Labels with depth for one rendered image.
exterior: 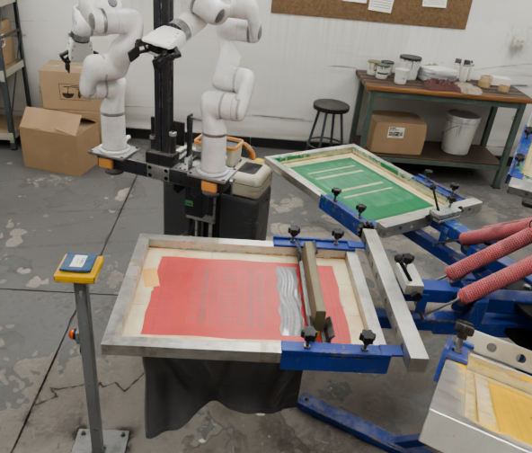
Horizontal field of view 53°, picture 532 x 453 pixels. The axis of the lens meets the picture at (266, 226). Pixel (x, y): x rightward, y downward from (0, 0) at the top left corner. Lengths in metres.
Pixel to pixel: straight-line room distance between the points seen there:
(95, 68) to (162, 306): 0.90
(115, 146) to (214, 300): 0.85
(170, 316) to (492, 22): 4.66
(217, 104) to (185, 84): 3.43
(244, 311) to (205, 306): 0.12
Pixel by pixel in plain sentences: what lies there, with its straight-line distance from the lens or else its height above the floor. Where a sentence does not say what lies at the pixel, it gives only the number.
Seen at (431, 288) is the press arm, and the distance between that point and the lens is 1.77.
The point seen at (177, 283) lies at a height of 0.96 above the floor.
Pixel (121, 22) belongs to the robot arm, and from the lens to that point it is 1.99.
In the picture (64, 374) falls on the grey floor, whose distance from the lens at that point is 2.87.
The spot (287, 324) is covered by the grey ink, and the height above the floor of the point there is 0.96.
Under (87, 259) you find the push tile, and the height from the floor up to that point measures 0.97.
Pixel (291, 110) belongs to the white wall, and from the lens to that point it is 5.42.
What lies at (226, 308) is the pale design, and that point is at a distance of 1.66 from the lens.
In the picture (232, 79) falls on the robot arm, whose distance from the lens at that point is 1.99.
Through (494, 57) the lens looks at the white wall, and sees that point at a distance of 5.78.
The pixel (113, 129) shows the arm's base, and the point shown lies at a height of 1.24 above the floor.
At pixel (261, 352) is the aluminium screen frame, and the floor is 0.99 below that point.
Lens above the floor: 1.99
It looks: 29 degrees down
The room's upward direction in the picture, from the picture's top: 6 degrees clockwise
